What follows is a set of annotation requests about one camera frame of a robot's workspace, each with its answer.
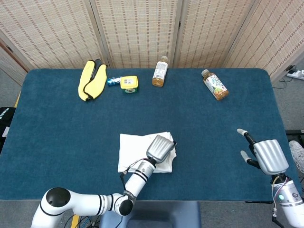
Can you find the black bag with white lettering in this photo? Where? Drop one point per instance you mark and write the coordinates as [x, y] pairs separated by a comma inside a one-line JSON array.
[[6, 118]]

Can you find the blue carpet table cover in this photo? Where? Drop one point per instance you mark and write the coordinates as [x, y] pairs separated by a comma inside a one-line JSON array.
[[47, 130]]

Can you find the tea bottle with fruit label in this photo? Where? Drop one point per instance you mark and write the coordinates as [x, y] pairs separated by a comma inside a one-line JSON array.
[[217, 86]]

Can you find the black power adapter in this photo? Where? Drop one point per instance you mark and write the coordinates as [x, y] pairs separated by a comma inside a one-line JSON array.
[[291, 68]]

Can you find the woven folding screen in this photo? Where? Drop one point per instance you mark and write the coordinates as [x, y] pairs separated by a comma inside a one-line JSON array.
[[142, 28]]

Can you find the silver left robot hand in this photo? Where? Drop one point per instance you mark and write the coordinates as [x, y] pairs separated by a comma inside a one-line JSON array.
[[159, 148]]

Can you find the blue drink can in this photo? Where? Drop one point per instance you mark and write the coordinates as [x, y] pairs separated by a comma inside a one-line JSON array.
[[113, 81]]

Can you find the yellow cloth with black trim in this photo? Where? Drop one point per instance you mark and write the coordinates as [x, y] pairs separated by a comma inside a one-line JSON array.
[[93, 85]]

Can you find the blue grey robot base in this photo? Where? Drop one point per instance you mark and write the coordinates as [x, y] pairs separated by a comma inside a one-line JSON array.
[[161, 213]]

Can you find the white t-shirt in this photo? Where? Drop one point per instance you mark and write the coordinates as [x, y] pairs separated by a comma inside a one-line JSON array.
[[133, 149]]

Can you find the black metal floor bar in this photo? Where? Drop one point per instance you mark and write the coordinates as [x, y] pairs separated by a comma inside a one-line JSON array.
[[294, 132]]

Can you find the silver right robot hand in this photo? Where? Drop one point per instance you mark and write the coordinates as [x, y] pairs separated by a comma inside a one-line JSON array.
[[270, 156]]

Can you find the amber tea bottle white label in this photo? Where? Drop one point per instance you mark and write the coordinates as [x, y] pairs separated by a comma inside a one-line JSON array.
[[159, 76]]

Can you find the white power strip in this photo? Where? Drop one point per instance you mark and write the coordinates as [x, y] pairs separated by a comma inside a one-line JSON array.
[[297, 74]]

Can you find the white sneaker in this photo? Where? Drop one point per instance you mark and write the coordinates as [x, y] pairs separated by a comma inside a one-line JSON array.
[[297, 149]]

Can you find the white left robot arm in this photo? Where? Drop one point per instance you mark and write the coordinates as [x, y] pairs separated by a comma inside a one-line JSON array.
[[137, 183]]

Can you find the green tub with yellow lid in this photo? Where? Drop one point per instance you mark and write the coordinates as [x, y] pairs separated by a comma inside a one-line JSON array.
[[129, 82]]

